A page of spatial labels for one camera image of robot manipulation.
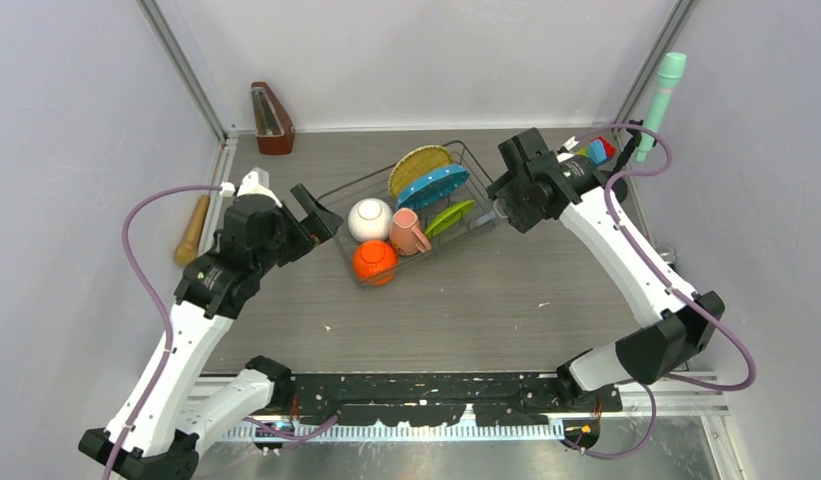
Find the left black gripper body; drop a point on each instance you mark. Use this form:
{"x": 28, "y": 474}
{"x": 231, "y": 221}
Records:
{"x": 292, "y": 241}

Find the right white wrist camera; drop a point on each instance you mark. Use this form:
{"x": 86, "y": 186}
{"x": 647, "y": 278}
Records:
{"x": 569, "y": 142}

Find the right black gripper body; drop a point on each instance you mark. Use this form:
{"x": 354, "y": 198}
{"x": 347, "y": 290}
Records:
{"x": 516, "y": 203}

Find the green plate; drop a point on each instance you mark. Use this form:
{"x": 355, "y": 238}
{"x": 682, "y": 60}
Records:
{"x": 448, "y": 217}

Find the yellow woven bamboo plate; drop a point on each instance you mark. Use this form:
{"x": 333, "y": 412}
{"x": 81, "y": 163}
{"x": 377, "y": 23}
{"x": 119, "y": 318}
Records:
{"x": 415, "y": 164}

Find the mint green microphone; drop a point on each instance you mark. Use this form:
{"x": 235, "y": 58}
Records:
{"x": 670, "y": 72}

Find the colourful toy blocks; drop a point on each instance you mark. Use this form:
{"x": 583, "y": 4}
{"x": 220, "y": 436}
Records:
{"x": 598, "y": 151}

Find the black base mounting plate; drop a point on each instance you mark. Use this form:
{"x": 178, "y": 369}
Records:
{"x": 434, "y": 399}

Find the pink ceramic mug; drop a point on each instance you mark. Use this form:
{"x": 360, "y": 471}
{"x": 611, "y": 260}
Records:
{"x": 406, "y": 236}

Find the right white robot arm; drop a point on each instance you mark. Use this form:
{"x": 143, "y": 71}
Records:
{"x": 675, "y": 321}

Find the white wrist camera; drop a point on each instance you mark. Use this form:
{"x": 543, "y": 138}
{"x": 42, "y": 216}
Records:
{"x": 255, "y": 182}
{"x": 569, "y": 142}

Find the white ribbed bowl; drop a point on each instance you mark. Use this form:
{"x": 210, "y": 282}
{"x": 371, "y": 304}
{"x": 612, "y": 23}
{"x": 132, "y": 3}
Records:
{"x": 370, "y": 219}

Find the black wire dish rack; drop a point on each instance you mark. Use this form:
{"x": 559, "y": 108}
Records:
{"x": 374, "y": 185}

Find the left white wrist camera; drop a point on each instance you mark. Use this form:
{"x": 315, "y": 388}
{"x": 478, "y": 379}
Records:
{"x": 255, "y": 182}

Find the wooden rolling pin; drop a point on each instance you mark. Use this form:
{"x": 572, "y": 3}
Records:
{"x": 187, "y": 248}

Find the grey ceramic mug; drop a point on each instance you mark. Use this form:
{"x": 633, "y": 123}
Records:
{"x": 499, "y": 210}

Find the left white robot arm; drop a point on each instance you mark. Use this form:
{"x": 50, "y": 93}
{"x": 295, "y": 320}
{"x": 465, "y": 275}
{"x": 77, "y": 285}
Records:
{"x": 153, "y": 435}

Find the orange bowl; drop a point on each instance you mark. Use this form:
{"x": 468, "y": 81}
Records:
{"x": 374, "y": 262}

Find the brown wooden metronome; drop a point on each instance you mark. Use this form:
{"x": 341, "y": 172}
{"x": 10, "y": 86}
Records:
{"x": 274, "y": 129}

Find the blue polka dot plate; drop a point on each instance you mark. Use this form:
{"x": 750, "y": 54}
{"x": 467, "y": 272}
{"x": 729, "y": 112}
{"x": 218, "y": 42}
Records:
{"x": 432, "y": 187}

